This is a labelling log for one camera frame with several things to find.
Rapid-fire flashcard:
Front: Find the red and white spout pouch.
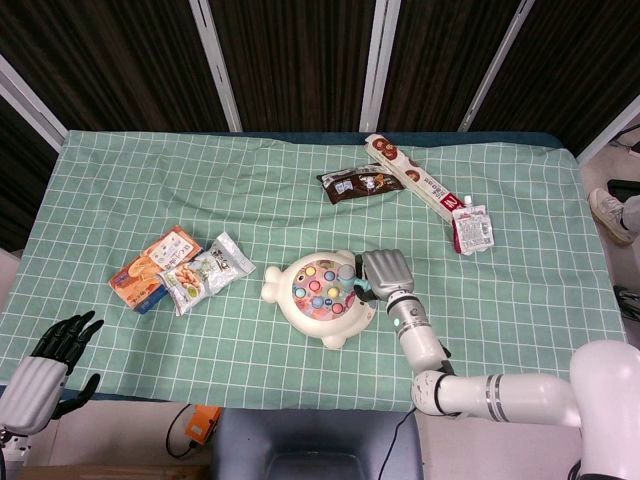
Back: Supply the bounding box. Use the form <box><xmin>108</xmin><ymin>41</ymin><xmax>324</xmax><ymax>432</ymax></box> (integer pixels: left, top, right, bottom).
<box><xmin>451</xmin><ymin>194</ymin><xmax>496</xmax><ymax>257</ymax></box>

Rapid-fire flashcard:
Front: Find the blue-grey robot base seat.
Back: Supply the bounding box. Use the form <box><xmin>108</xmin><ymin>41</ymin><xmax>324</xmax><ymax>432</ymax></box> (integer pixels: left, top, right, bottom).
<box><xmin>209</xmin><ymin>409</ymin><xmax>424</xmax><ymax>480</ymax></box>

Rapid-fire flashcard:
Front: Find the black flat floor object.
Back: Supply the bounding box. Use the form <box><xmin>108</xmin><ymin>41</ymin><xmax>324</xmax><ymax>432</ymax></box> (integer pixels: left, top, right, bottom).
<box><xmin>607</xmin><ymin>178</ymin><xmax>640</xmax><ymax>200</ymax></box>

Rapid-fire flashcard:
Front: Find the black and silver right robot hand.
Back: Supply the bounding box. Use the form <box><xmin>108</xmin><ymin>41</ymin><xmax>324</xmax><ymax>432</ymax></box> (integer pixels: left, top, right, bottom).
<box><xmin>353</xmin><ymin>248</ymin><xmax>416</xmax><ymax>304</ymax></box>

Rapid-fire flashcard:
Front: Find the bundle of black cables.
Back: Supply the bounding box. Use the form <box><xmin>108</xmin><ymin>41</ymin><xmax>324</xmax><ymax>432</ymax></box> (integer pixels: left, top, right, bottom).
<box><xmin>613</xmin><ymin>285</ymin><xmax>640</xmax><ymax>321</ymax></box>

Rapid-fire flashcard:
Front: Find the long white and red box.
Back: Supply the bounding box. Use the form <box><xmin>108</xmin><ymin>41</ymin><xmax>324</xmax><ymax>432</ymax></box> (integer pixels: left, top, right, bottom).
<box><xmin>363</xmin><ymin>133</ymin><xmax>462</xmax><ymax>220</ymax></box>

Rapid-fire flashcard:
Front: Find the white partition post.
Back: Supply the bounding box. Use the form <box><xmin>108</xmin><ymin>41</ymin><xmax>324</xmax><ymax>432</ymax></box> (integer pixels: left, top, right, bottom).
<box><xmin>458</xmin><ymin>0</ymin><xmax>536</xmax><ymax>133</ymax></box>
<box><xmin>188</xmin><ymin>0</ymin><xmax>244</xmax><ymax>133</ymax></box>
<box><xmin>0</xmin><ymin>53</ymin><xmax>69</xmax><ymax>153</ymax></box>
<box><xmin>358</xmin><ymin>0</ymin><xmax>402</xmax><ymax>133</ymax></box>
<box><xmin>574</xmin><ymin>93</ymin><xmax>640</xmax><ymax>165</ymax></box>

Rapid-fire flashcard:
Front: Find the white sneaker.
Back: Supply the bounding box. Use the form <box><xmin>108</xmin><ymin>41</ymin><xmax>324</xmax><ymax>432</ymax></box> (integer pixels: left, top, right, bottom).
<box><xmin>587</xmin><ymin>187</ymin><xmax>634</xmax><ymax>245</ymax></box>

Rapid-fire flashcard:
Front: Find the orange device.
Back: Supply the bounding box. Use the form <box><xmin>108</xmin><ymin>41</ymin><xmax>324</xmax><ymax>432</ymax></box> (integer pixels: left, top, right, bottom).
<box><xmin>187</xmin><ymin>404</ymin><xmax>222</xmax><ymax>445</ymax></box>

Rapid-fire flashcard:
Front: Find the brown cardboard box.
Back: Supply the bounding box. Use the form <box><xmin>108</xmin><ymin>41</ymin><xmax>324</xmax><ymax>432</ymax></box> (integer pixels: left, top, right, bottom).
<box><xmin>24</xmin><ymin>464</ymin><xmax>209</xmax><ymax>480</ymax></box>

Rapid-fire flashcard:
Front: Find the orange and blue biscuit box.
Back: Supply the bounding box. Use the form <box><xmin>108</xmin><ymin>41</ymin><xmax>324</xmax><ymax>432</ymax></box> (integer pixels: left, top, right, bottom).
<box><xmin>108</xmin><ymin>224</ymin><xmax>204</xmax><ymax>315</ymax></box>

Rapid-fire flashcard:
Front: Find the brown snack packet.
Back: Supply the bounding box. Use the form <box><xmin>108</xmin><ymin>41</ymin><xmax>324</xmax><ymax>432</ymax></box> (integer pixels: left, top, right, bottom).
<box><xmin>316</xmin><ymin>162</ymin><xmax>405</xmax><ymax>205</ymax></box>

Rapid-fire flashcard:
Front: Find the white whack-a-mole toy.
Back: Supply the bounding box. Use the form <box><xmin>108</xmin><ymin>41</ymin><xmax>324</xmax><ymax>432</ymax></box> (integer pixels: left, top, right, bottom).
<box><xmin>261</xmin><ymin>249</ymin><xmax>380</xmax><ymax>350</ymax></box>

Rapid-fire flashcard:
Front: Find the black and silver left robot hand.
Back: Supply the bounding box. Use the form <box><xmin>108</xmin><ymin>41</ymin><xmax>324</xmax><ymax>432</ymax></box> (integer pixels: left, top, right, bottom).
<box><xmin>0</xmin><ymin>310</ymin><xmax>105</xmax><ymax>435</ymax></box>

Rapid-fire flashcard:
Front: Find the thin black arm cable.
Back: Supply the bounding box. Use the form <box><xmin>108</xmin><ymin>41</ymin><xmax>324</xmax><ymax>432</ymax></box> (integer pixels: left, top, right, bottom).
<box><xmin>387</xmin><ymin>405</ymin><xmax>419</xmax><ymax>464</ymax></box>

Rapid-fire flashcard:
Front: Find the silver snack bag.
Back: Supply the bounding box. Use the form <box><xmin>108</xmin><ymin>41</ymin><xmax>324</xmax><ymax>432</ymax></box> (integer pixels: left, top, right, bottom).
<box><xmin>156</xmin><ymin>231</ymin><xmax>257</xmax><ymax>317</ymax></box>

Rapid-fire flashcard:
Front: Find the light blue toy hammer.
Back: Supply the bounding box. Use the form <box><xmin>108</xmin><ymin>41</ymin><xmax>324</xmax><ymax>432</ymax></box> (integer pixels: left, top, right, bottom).
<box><xmin>338</xmin><ymin>266</ymin><xmax>374</xmax><ymax>295</ymax></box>

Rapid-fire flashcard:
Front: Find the green checkered tablecloth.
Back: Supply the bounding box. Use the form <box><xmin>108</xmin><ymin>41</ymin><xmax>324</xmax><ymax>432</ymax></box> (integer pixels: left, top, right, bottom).
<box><xmin>0</xmin><ymin>130</ymin><xmax>629</xmax><ymax>412</ymax></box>

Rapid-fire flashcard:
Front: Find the black floor cable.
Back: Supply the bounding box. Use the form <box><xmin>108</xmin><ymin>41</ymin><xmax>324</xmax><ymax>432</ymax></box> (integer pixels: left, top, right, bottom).
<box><xmin>165</xmin><ymin>403</ymin><xmax>201</xmax><ymax>459</ymax></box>

